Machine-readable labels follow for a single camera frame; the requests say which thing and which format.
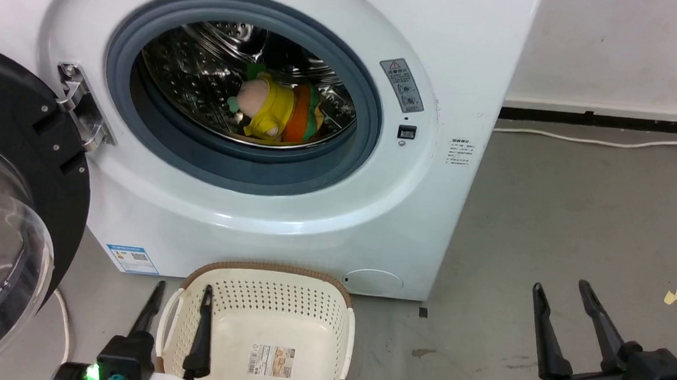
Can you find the black door latch slot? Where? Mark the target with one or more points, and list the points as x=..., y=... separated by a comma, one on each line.
x=406, y=132

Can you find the stainless steel washer drum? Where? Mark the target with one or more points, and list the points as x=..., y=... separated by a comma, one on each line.
x=194, y=72

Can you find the grey warning sticker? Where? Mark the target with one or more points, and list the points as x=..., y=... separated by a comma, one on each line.
x=402, y=85

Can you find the white front-load washing machine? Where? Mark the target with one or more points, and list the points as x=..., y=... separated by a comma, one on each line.
x=290, y=222

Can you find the yellow orange green plush doll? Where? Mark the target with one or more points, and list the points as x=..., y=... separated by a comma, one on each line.
x=273, y=108

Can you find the blue energy label sticker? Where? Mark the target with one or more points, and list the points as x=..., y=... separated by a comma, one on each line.
x=132, y=259

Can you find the round white filter cover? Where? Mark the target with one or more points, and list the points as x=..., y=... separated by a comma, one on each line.
x=373, y=282

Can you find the cream perforated laundry basket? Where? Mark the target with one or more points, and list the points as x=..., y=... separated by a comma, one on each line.
x=274, y=308

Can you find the grey rubber door gasket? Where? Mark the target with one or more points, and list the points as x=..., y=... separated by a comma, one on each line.
x=270, y=172

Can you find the yellow paper scrap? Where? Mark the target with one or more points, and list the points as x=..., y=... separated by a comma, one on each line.
x=671, y=296

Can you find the chrome door hinge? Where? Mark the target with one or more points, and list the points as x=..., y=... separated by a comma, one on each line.
x=82, y=110

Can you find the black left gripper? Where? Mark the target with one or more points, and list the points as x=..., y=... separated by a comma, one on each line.
x=124, y=355

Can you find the basket product label sticker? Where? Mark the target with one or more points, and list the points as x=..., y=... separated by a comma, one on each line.
x=271, y=361

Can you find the black washer door with glass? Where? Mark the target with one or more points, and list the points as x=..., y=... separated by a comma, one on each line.
x=39, y=157

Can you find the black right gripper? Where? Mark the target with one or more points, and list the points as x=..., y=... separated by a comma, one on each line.
x=653, y=374

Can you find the small printed text label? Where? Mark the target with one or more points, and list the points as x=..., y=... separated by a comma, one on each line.
x=459, y=152

